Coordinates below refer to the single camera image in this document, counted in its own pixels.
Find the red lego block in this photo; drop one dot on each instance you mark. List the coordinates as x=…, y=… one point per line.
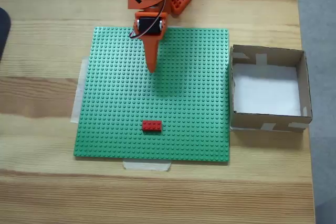
x=151, y=126

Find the green lego baseplate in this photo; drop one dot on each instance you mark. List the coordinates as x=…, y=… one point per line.
x=131, y=108

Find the white paper box lining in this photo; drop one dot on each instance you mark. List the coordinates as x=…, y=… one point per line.
x=265, y=90

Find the open cardboard box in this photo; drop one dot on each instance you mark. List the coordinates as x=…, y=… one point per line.
x=305, y=85

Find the masking tape strip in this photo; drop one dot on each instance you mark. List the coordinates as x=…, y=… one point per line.
x=78, y=90
x=147, y=165

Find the black rounded object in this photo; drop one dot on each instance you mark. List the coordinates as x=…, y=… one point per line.
x=4, y=32

